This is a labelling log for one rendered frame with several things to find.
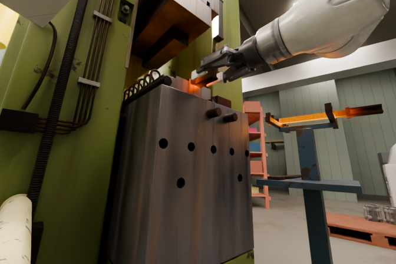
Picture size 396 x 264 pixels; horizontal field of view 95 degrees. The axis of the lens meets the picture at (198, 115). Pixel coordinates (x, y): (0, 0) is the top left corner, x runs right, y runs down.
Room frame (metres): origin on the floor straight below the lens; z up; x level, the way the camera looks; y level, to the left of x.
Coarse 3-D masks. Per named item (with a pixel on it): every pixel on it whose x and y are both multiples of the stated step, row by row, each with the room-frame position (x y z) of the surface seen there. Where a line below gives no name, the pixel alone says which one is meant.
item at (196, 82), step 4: (216, 68) 0.50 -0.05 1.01; (208, 72) 0.51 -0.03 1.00; (212, 72) 0.50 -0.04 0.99; (216, 72) 0.50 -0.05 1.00; (204, 76) 0.53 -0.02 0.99; (208, 76) 0.51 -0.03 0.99; (212, 76) 0.49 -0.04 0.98; (216, 76) 0.50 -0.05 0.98; (196, 80) 0.55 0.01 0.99; (200, 80) 0.54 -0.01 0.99; (204, 80) 0.52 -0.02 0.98; (208, 80) 0.52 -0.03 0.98; (212, 80) 0.52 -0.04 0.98; (192, 84) 0.56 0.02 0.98; (196, 84) 0.55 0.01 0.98; (200, 84) 0.55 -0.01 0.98; (204, 84) 0.55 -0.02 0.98
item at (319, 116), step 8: (376, 104) 0.62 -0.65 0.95; (336, 112) 0.69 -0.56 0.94; (344, 112) 0.68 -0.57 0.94; (352, 112) 0.67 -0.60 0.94; (360, 112) 0.65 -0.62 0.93; (368, 112) 0.63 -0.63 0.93; (376, 112) 0.62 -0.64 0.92; (280, 120) 0.83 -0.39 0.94; (288, 120) 0.81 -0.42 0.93; (296, 120) 0.79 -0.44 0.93; (304, 120) 0.77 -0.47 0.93; (312, 120) 0.77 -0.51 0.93
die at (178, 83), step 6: (156, 78) 0.52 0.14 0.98; (174, 78) 0.52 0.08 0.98; (180, 78) 0.53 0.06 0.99; (174, 84) 0.52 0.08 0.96; (180, 84) 0.53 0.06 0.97; (186, 84) 0.55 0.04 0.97; (180, 90) 0.53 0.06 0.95; (186, 90) 0.55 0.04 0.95; (192, 90) 0.56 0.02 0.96; (198, 90) 0.58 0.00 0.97; (204, 90) 0.60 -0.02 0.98; (210, 90) 0.62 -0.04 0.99; (198, 96) 0.58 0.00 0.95; (204, 96) 0.60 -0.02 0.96
